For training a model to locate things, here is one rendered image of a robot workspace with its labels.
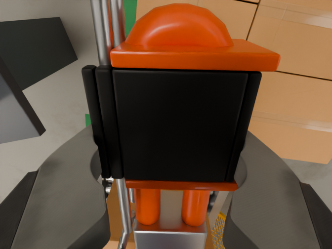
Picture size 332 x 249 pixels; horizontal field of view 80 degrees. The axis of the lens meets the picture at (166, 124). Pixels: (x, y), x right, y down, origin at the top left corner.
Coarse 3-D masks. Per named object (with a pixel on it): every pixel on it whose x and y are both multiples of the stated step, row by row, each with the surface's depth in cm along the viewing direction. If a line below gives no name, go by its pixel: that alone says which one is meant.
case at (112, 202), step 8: (112, 184) 85; (112, 192) 81; (112, 200) 78; (112, 208) 75; (112, 216) 72; (120, 216) 73; (112, 224) 70; (120, 224) 70; (208, 224) 74; (112, 232) 67; (120, 232) 68; (208, 232) 72; (112, 240) 65; (128, 240) 66; (208, 240) 69; (104, 248) 67; (112, 248) 67; (128, 248) 67; (208, 248) 67
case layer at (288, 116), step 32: (160, 0) 66; (192, 0) 65; (224, 0) 65; (256, 0) 65; (288, 0) 65; (320, 0) 65; (256, 32) 70; (288, 32) 70; (320, 32) 69; (288, 64) 75; (320, 64) 75; (256, 96) 82; (288, 96) 82; (320, 96) 81; (256, 128) 90; (288, 128) 89; (320, 128) 89; (320, 160) 98
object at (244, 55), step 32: (128, 64) 9; (160, 64) 9; (192, 64) 9; (224, 64) 9; (256, 64) 9; (128, 96) 9; (160, 96) 9; (192, 96) 9; (224, 96) 9; (128, 128) 10; (160, 128) 10; (192, 128) 10; (224, 128) 10; (128, 160) 11; (160, 160) 11; (192, 160) 11; (224, 160) 11
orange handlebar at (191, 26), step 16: (144, 16) 10; (160, 16) 9; (176, 16) 9; (192, 16) 9; (208, 16) 9; (144, 32) 9; (160, 32) 9; (176, 32) 9; (192, 32) 9; (208, 32) 9; (224, 32) 10; (144, 192) 15; (160, 192) 16; (192, 192) 15; (208, 192) 15; (144, 208) 16; (160, 208) 17; (192, 208) 16; (144, 224) 17; (192, 224) 17
